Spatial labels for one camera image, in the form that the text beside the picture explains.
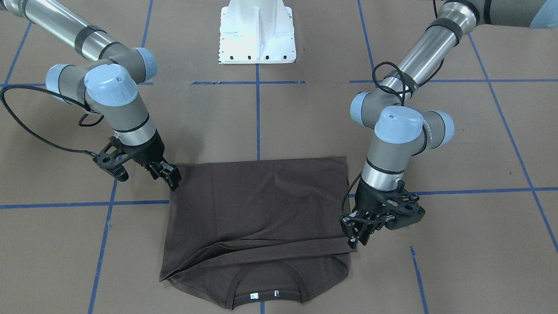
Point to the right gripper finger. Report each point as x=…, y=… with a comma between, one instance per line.
x=169, y=173
x=154, y=171

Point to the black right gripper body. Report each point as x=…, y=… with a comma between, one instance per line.
x=149, y=152

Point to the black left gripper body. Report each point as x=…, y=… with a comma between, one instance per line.
x=369, y=201

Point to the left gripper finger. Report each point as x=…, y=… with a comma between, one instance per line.
x=351, y=224
x=367, y=229

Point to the dark brown t-shirt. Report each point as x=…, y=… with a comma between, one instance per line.
x=240, y=232

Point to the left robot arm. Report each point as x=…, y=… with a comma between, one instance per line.
x=400, y=132

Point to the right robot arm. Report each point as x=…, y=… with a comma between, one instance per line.
x=107, y=86

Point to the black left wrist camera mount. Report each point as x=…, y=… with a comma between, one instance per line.
x=402, y=206

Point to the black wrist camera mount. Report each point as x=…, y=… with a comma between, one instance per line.
x=402, y=206
x=111, y=159

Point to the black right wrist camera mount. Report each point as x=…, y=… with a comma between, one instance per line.
x=111, y=159

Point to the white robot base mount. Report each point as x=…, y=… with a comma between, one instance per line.
x=256, y=32

